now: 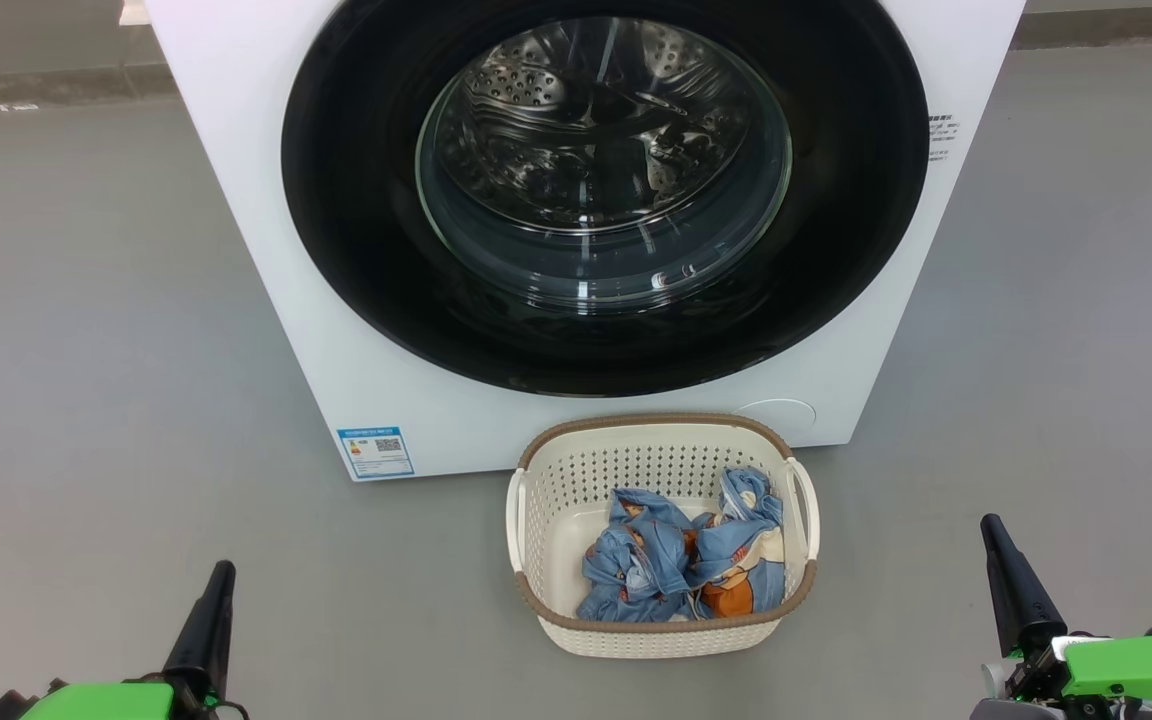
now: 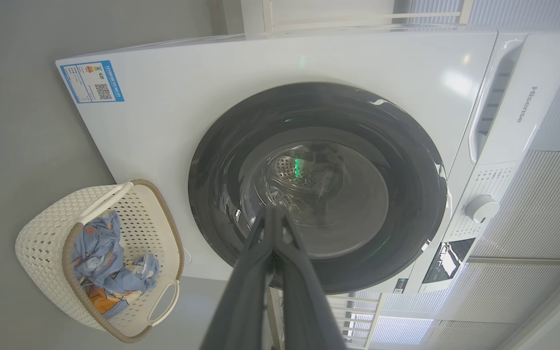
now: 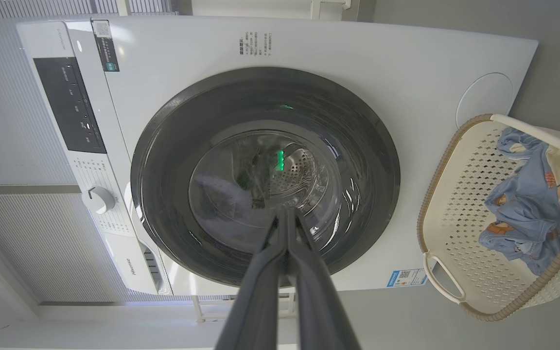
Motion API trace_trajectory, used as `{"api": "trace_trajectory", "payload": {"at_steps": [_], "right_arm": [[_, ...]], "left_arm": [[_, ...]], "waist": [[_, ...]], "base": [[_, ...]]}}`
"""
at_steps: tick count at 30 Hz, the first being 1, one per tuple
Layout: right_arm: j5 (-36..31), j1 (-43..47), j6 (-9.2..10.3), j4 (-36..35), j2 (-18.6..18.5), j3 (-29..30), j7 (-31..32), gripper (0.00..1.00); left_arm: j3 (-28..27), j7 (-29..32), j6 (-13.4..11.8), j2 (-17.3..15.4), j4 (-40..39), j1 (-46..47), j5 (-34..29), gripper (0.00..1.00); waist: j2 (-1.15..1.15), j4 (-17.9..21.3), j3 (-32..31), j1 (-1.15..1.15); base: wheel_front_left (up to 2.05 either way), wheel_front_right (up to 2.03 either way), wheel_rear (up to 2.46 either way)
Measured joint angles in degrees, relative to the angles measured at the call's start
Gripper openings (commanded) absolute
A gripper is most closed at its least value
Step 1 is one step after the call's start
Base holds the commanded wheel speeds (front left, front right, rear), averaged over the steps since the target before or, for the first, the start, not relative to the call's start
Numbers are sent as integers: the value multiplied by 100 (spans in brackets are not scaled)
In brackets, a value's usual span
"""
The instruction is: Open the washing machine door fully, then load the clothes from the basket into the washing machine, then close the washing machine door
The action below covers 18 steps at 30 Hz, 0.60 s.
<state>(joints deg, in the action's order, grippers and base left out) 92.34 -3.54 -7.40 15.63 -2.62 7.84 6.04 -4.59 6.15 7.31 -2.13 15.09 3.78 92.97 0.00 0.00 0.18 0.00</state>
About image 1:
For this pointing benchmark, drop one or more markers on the black rimmed glass washer door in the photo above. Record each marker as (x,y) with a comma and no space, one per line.
(356,220)

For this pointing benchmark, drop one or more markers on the white printed instruction label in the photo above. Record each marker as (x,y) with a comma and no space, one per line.
(941,138)

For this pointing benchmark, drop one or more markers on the white front-load washing machine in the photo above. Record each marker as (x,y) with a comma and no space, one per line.
(236,250)

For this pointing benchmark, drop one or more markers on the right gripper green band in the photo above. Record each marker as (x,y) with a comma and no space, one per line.
(1126,670)

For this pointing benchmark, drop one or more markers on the blue garment small orange prints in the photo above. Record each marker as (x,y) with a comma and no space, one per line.
(636,560)

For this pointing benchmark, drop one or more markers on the cream perforated laundry basket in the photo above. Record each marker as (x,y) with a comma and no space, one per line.
(536,560)

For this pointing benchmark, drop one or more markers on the round white drain filter cover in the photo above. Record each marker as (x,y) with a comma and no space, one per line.
(781,412)

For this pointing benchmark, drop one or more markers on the blue energy label sticker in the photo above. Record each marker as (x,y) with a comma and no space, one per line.
(374,452)

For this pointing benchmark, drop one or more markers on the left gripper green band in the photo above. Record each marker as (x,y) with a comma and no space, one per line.
(96,702)

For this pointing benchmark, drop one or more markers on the stainless steel washing machine drum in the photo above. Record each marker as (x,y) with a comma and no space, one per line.
(556,130)

